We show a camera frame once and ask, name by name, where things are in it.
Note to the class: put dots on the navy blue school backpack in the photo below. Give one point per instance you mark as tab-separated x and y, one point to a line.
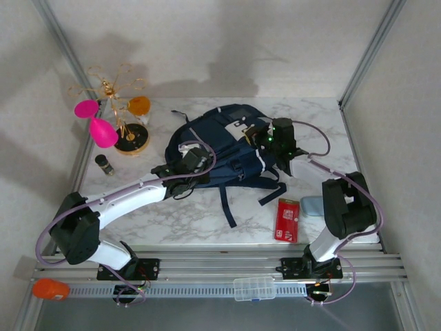
213	138

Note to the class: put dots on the light blue pencil case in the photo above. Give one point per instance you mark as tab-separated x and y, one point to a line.
311	206

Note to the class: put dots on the red booklet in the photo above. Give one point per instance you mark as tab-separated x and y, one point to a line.
287	220

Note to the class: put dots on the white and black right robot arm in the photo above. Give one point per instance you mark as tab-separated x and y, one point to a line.
348	207

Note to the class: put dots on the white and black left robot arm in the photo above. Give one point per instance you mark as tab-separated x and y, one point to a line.
127	200

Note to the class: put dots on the small dark bottle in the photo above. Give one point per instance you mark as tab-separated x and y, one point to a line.
104	165

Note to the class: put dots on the orange plastic wine glass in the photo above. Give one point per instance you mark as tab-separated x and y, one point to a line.
139	105

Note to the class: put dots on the pink plastic wine glass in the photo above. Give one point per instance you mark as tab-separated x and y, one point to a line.
86	108
103	132

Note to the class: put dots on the clear plastic organizer box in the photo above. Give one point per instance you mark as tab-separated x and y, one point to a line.
255	289

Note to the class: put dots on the orange plastic cup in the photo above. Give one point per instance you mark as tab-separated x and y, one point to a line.
50	289

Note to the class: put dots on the aluminium side rail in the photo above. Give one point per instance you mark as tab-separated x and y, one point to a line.
79	172
358	155

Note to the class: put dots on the aluminium mounting rail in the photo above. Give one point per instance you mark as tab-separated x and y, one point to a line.
220	267

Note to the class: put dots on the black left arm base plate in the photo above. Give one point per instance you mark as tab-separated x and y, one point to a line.
151	269

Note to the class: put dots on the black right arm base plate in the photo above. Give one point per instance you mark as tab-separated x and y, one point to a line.
291	269

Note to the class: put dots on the aluminium frame post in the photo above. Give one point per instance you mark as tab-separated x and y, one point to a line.
69	51
371	51

